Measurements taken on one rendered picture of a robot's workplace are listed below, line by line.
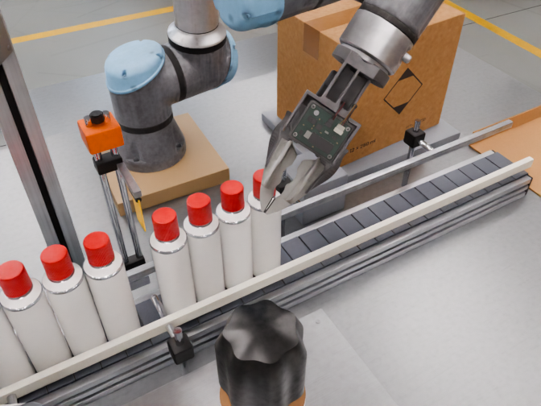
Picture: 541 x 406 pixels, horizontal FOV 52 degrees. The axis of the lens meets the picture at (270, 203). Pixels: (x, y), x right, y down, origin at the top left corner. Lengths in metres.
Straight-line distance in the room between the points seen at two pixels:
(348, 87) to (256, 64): 1.01
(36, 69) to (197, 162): 2.46
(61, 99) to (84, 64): 1.99
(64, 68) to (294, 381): 3.11
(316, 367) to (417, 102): 0.66
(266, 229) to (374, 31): 0.35
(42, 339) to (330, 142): 0.45
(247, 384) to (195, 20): 0.75
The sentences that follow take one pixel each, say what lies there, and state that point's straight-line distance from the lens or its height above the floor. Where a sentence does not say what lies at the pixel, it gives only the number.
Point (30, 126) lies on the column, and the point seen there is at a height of 1.19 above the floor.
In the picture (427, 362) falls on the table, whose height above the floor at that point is 0.83.
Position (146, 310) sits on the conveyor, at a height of 0.88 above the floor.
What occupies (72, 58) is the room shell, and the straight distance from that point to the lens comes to 3.61.
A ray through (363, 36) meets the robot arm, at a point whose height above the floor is 1.32.
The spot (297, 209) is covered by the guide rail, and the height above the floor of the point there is 0.96.
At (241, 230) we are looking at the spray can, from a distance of 0.80.
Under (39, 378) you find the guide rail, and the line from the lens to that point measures 0.84.
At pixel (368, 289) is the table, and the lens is 0.99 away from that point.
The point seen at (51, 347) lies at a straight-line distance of 0.82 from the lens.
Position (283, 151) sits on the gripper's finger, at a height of 1.20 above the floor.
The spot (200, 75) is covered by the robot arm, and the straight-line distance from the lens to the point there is 1.14.
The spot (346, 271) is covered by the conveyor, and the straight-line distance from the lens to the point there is 0.97.
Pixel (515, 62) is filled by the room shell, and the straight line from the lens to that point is 3.67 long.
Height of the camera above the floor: 1.59
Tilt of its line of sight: 42 degrees down
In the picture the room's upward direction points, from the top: straight up
